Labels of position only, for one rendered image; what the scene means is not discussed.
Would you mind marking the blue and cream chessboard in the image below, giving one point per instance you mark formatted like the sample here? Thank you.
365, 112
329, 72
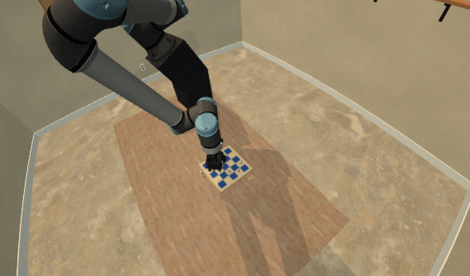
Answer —
223, 180

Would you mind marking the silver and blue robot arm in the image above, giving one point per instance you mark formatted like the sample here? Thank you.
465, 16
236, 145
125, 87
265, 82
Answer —
79, 21

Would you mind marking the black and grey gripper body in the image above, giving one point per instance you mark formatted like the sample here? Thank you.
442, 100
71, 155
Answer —
215, 163

